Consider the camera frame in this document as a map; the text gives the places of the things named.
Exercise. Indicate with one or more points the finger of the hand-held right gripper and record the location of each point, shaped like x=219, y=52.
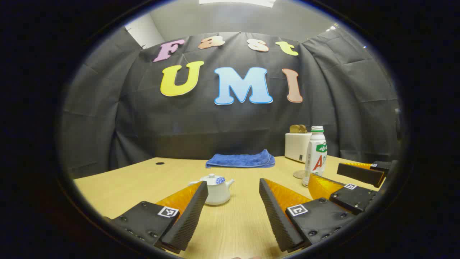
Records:
x=359, y=174
x=354, y=199

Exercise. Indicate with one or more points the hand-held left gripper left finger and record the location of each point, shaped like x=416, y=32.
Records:
x=188, y=219

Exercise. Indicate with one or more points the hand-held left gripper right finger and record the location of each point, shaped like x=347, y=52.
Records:
x=276, y=219

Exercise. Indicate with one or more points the white teacup lid blue flower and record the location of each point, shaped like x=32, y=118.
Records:
x=212, y=180

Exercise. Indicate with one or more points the white water bottle green label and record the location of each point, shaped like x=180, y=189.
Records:
x=315, y=154

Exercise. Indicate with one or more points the round pale coaster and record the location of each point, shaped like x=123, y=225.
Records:
x=298, y=175

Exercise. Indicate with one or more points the white toaster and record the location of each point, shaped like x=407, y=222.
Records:
x=296, y=147

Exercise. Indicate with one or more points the blue folded towel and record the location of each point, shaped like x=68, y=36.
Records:
x=240, y=160

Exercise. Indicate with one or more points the brown bread slice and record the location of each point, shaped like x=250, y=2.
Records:
x=304, y=129
x=294, y=129

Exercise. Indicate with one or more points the black backdrop cloth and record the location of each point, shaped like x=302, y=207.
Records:
x=215, y=126

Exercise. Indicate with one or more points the small ceiling light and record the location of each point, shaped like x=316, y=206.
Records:
x=332, y=27

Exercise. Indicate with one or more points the long ceiling light panel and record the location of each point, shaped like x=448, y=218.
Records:
x=237, y=2

